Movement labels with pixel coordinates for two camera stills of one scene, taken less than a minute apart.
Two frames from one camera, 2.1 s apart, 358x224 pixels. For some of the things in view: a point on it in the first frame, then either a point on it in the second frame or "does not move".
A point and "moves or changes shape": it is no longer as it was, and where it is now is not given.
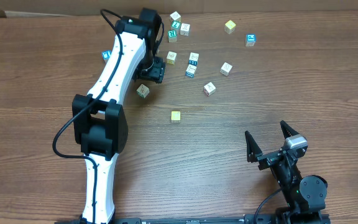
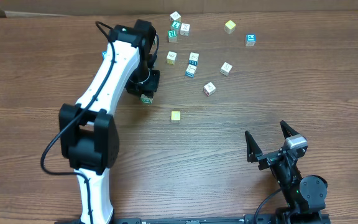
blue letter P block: x=250 y=39 does not move
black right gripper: x=272 y=156 does not move
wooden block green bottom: x=143 y=91 moves or changes shape
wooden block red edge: x=209 y=89 does not move
